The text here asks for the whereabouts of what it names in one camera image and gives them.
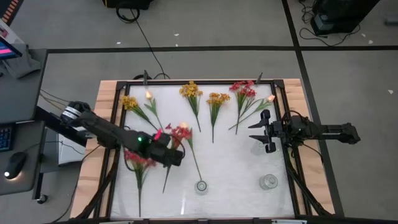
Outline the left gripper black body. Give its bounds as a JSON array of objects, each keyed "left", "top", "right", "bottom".
[{"left": 151, "top": 133, "right": 185, "bottom": 167}]

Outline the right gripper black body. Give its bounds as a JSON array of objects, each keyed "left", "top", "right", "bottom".
[{"left": 266, "top": 120, "right": 285, "bottom": 144}]

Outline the peach artificial tulip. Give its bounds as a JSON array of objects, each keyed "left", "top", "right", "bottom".
[
  {"left": 228, "top": 94, "right": 276, "bottom": 131},
  {"left": 143, "top": 90, "right": 164, "bottom": 131},
  {"left": 179, "top": 121, "right": 203, "bottom": 182}
]

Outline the clear round-bellied glass vase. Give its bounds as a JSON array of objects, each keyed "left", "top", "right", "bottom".
[{"left": 194, "top": 179, "right": 209, "bottom": 196}]

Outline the clear ribbed glass vase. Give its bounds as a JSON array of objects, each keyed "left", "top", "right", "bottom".
[{"left": 259, "top": 173, "right": 279, "bottom": 191}]

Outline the white box under desk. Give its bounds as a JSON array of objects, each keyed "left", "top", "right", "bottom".
[{"left": 57, "top": 133, "right": 87, "bottom": 166}]

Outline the black diagonal bar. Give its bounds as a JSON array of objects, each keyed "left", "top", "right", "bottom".
[{"left": 33, "top": 105, "right": 90, "bottom": 147}]

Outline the black floor equipment case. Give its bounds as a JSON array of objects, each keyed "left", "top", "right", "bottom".
[{"left": 310, "top": 0, "right": 381, "bottom": 37}]

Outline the black computer mouse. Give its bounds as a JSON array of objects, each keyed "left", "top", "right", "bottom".
[{"left": 3, "top": 151, "right": 27, "bottom": 180}]

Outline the black floor box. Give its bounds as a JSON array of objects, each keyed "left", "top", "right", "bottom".
[{"left": 102, "top": 0, "right": 155, "bottom": 10}]

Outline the grey office desk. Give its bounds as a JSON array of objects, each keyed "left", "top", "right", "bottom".
[{"left": 0, "top": 48, "right": 48, "bottom": 200}]

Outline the backlit black keyboard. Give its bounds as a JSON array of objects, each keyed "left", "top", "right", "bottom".
[{"left": 0, "top": 124, "right": 14, "bottom": 153}]

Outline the grey cloth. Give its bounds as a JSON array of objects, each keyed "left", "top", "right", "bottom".
[{"left": 2, "top": 43, "right": 42, "bottom": 79}]

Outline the computer monitor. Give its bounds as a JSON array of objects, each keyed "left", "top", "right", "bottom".
[{"left": 0, "top": 35, "right": 23, "bottom": 62}]

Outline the white pink poster board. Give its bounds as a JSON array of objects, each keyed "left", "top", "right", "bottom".
[{"left": 0, "top": 19, "right": 25, "bottom": 45}]

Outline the black orange striped panel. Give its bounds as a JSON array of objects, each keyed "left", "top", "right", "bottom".
[{"left": 0, "top": 0, "right": 25, "bottom": 26}]

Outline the black metal table frame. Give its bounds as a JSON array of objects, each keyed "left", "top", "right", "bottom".
[{"left": 74, "top": 78, "right": 336, "bottom": 224}]

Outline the long black floor cable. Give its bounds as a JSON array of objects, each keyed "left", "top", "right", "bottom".
[{"left": 115, "top": 5, "right": 171, "bottom": 80}]

